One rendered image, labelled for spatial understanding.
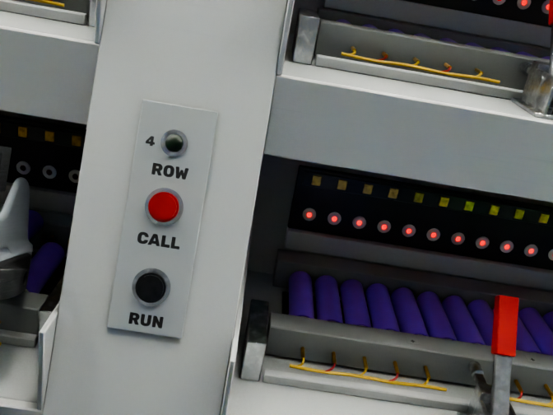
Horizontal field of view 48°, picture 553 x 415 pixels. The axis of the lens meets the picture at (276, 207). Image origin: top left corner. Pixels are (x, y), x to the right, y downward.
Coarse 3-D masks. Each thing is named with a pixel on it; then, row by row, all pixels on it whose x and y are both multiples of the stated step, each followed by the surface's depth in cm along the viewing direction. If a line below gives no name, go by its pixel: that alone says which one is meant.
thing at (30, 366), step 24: (0, 192) 49; (48, 192) 49; (48, 312) 36; (48, 336) 32; (0, 360) 36; (24, 360) 36; (48, 360) 32; (0, 384) 34; (24, 384) 34; (0, 408) 33; (24, 408) 33
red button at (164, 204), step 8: (160, 192) 32; (152, 200) 32; (160, 200) 32; (168, 200) 32; (176, 200) 32; (152, 208) 32; (160, 208) 32; (168, 208) 32; (176, 208) 32; (152, 216) 32; (160, 216) 32; (168, 216) 32
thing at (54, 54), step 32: (0, 0) 36; (32, 0) 37; (64, 0) 39; (96, 0) 32; (0, 32) 32; (32, 32) 32; (64, 32) 34; (96, 32) 32; (0, 64) 33; (32, 64) 33; (64, 64) 33; (0, 96) 34; (32, 96) 34; (64, 96) 33
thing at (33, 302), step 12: (12, 300) 37; (24, 300) 38; (36, 300) 38; (0, 312) 37; (12, 312) 37; (24, 312) 37; (36, 312) 37; (0, 324) 37; (12, 324) 37; (24, 324) 37; (36, 324) 37
